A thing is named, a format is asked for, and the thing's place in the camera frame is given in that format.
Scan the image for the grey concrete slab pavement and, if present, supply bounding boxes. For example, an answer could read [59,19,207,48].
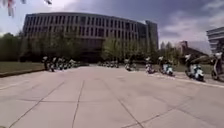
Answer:
[0,64,224,128]

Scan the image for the large curved grey building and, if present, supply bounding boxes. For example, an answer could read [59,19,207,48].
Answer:
[21,11,160,63]

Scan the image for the row of parked scooters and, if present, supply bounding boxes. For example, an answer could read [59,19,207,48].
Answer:
[98,51,224,83]
[41,55,83,73]

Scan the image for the row of green trees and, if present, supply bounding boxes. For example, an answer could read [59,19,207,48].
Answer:
[0,31,183,64]

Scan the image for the reddish brown building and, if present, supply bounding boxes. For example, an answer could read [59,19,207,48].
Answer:
[175,40,210,63]

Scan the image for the dark kerb strip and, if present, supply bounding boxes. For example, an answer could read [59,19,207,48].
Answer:
[0,68,47,79]

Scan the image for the green grass lawn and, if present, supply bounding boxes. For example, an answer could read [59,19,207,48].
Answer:
[0,61,46,74]

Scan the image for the grey layered building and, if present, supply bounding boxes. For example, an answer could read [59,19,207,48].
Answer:
[205,26,224,56]

